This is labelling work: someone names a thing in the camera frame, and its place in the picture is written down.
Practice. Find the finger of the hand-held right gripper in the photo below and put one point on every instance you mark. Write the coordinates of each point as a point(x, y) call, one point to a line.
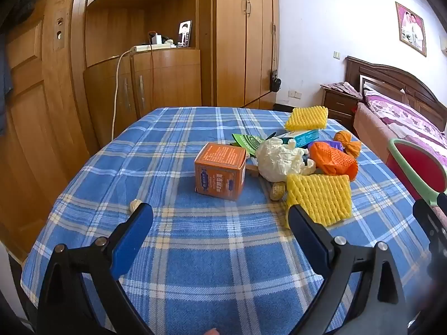
point(424, 216)

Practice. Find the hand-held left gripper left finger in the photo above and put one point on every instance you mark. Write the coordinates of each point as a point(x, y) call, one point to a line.
point(131, 240)

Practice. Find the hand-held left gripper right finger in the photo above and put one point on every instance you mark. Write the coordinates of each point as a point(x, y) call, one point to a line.
point(307, 237)

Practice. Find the yellow foam net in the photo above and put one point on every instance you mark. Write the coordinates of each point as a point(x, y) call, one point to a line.
point(305, 118)
point(317, 195)

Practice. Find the red bucket with green rim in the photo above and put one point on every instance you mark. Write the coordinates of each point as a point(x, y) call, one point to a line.
point(419, 167)

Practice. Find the peanut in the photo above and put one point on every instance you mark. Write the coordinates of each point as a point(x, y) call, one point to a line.
point(277, 191)
point(134, 205)

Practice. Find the white plastic bag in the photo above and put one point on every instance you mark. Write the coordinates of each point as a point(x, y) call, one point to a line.
point(276, 162)

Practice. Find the purple plastic bag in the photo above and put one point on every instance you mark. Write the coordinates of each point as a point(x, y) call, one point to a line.
point(335, 144)

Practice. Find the teal and white box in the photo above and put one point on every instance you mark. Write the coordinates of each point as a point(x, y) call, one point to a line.
point(303, 136)

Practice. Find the orange cardboard box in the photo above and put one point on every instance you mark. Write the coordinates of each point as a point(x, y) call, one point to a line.
point(220, 178)

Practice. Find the orange bow-shaped cloth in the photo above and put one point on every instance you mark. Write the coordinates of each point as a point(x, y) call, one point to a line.
point(345, 138)

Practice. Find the green printed packet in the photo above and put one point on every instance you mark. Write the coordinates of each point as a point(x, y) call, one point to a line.
point(246, 141)

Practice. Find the person's left hand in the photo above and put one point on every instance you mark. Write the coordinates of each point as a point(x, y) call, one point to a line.
point(210, 332)

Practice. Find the blue plaid blanket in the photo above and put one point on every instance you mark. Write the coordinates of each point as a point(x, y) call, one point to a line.
point(209, 251)

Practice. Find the brown cardboard piece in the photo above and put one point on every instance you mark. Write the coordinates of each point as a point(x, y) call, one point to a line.
point(252, 169)

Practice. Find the bed with purple quilt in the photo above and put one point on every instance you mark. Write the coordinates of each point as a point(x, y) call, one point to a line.
point(370, 122)

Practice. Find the dark wooden nightstand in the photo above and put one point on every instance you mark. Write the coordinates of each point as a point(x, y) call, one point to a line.
point(337, 106)

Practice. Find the dark wooden headboard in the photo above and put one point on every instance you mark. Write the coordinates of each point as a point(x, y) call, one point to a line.
point(384, 73)

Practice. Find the wooden door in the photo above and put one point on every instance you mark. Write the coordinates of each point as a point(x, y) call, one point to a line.
point(31, 129)

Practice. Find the pink patterned cloth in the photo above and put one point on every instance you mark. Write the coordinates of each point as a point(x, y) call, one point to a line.
point(344, 87)

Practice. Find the black hanging charger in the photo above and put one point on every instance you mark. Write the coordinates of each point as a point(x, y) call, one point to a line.
point(276, 83)

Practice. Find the wooden shelf cabinet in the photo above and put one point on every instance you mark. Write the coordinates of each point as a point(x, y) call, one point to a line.
point(164, 76)

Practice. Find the white power strip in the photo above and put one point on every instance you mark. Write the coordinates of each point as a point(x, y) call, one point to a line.
point(146, 47)

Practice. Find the white plug adapter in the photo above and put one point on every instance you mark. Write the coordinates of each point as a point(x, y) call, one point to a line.
point(158, 39)

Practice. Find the dark hanging jacket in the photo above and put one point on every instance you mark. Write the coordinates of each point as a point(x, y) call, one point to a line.
point(5, 76)

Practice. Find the wooden wardrobe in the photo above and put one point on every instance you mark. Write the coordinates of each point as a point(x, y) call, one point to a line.
point(230, 42)

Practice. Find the white wall socket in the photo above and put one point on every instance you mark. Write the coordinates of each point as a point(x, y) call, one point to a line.
point(295, 94)

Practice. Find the framed wall picture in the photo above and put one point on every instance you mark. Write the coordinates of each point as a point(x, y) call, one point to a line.
point(412, 28)

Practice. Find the small standing photo frame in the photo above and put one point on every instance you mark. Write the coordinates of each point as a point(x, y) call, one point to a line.
point(184, 35)

